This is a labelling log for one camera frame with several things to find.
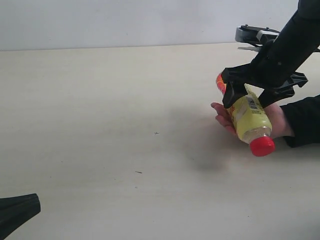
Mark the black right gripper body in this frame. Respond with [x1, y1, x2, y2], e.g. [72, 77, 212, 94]
[221, 40, 308, 91]

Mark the yellow label red-cap bottle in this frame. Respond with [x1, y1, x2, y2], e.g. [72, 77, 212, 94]
[227, 84, 276, 157]

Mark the black sleeved forearm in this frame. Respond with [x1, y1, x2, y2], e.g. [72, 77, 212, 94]
[281, 95, 320, 148]

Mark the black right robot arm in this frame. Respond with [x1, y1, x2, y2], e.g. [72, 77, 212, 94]
[221, 0, 320, 108]

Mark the open human hand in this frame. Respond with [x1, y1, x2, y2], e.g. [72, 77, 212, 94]
[211, 101, 295, 139]

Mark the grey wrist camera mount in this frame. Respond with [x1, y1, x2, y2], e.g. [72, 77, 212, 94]
[234, 24, 280, 49]

